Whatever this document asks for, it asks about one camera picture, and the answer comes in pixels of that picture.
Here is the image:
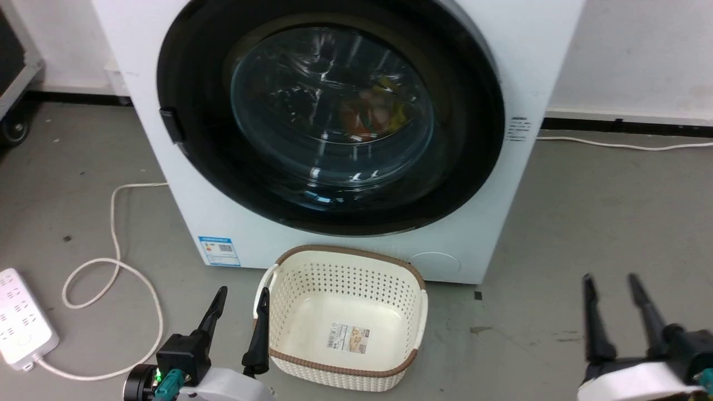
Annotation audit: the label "colourful clothes inside drum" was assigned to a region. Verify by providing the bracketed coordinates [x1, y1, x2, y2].
[334, 78, 418, 140]

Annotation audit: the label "black door handle latch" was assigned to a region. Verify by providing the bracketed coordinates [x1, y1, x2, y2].
[160, 107, 185, 144]

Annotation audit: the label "round black glass washer door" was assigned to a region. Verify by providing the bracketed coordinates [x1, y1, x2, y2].
[157, 0, 506, 237]

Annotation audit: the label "dark wheeled flight case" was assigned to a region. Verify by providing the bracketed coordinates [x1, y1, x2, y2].
[0, 0, 45, 146]

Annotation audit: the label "round white filter cover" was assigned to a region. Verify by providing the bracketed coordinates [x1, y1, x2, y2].
[409, 252, 463, 276]

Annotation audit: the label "thin white floor cable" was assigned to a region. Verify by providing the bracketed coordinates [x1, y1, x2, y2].
[536, 135, 713, 152]

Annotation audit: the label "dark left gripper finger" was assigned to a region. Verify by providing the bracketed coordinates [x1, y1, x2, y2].
[242, 287, 271, 378]
[157, 286, 228, 386]

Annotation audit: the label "paper label in basket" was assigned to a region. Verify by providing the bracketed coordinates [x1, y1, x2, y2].
[327, 324, 369, 354]

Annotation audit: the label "white front-load washing machine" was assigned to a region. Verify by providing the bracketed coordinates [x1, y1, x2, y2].
[92, 0, 585, 286]

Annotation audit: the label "small printed text sticker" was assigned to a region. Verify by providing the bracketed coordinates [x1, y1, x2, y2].
[510, 116, 533, 143]

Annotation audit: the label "cream perforated laundry basket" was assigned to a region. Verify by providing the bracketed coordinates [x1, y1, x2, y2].
[253, 244, 429, 393]

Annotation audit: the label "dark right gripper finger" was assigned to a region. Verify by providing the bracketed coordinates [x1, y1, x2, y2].
[628, 273, 713, 385]
[583, 273, 618, 365]

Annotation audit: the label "blue energy label sticker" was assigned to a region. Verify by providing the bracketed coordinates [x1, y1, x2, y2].
[198, 236, 241, 267]

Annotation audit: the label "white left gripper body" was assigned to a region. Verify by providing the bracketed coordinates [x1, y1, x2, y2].
[178, 366, 277, 401]

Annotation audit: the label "looped white power cable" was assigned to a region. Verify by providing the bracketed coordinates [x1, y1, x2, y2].
[35, 182, 169, 382]

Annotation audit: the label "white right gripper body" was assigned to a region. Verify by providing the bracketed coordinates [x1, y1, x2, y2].
[577, 361, 708, 401]

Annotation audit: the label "white power strip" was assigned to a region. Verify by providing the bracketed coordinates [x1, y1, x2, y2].
[0, 268, 60, 371]

